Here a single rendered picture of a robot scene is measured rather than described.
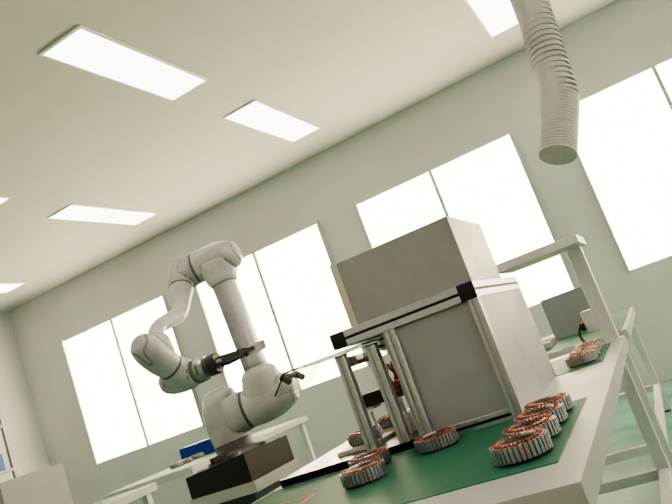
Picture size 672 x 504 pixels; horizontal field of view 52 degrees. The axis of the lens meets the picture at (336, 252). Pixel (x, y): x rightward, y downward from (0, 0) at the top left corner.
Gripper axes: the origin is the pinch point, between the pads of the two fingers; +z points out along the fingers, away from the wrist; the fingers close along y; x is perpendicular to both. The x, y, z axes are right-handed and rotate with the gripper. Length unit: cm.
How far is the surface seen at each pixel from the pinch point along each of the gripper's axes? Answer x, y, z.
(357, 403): -28, 23, 40
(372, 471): -42, 56, 53
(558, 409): -41, 52, 96
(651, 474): -99, -112, 92
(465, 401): -36, 24, 70
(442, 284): -5, 14, 73
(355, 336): -10, 25, 47
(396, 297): -3, 14, 58
